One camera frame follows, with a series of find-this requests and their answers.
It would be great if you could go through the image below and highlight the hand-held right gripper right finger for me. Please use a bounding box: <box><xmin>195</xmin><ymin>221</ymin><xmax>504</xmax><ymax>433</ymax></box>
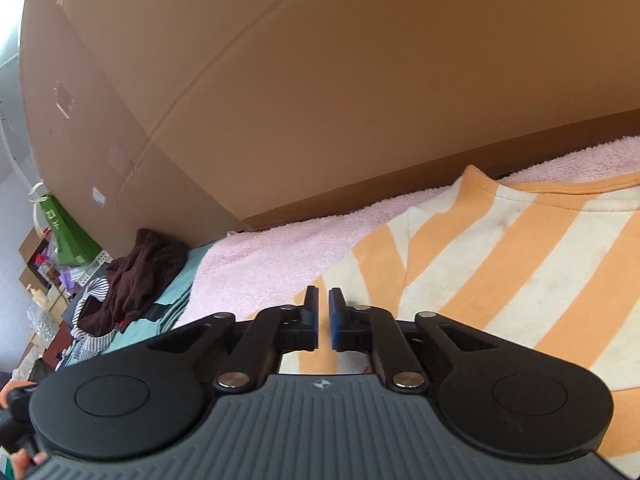
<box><xmin>328</xmin><ymin>287</ymin><xmax>501</xmax><ymax>392</ymax></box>

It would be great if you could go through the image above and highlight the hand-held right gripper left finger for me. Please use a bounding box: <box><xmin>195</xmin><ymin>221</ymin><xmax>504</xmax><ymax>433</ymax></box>
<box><xmin>147</xmin><ymin>286</ymin><xmax>319</xmax><ymax>393</ymax></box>

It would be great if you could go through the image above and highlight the orange white striped shirt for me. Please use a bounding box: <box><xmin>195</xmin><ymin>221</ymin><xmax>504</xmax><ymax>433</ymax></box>
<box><xmin>277</xmin><ymin>165</ymin><xmax>640</xmax><ymax>476</ymax></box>

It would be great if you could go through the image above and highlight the person's left hand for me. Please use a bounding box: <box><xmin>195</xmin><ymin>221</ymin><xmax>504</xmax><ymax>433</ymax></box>
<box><xmin>0</xmin><ymin>381</ymin><xmax>49</xmax><ymax>478</ymax></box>

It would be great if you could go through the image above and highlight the pink terry towel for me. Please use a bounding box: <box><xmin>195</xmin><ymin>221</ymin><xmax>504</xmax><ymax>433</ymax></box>
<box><xmin>172</xmin><ymin>135</ymin><xmax>640</xmax><ymax>331</ymax></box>

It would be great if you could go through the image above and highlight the pile of assorted clutter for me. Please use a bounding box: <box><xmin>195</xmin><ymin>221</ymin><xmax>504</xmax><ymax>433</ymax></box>
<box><xmin>10</xmin><ymin>230</ymin><xmax>108</xmax><ymax>376</ymax></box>

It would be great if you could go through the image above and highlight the teal cloth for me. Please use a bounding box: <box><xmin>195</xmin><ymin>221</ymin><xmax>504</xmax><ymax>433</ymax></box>
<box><xmin>65</xmin><ymin>242</ymin><xmax>221</xmax><ymax>367</ymax></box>

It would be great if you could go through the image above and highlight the black white striped garment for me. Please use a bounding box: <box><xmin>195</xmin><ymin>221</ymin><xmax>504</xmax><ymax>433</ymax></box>
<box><xmin>69</xmin><ymin>276</ymin><xmax>127</xmax><ymax>357</ymax></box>

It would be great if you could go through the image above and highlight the dark brown garment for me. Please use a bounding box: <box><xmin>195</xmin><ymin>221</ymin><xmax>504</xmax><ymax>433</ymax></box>
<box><xmin>77</xmin><ymin>228</ymin><xmax>189</xmax><ymax>338</ymax></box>

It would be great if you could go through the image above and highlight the green paper bag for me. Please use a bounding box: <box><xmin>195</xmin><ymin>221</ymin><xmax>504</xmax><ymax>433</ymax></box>
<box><xmin>27</xmin><ymin>182</ymin><xmax>104</xmax><ymax>269</ymax></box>

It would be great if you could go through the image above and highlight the large labelled cardboard box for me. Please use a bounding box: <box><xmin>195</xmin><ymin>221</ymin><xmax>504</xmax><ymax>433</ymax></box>
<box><xmin>57</xmin><ymin>0</ymin><xmax>640</xmax><ymax>233</ymax></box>

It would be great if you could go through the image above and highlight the cardboard box with small sticker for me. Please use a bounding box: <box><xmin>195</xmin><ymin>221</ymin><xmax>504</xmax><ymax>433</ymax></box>
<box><xmin>19</xmin><ymin>0</ymin><xmax>247</xmax><ymax>261</ymax></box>

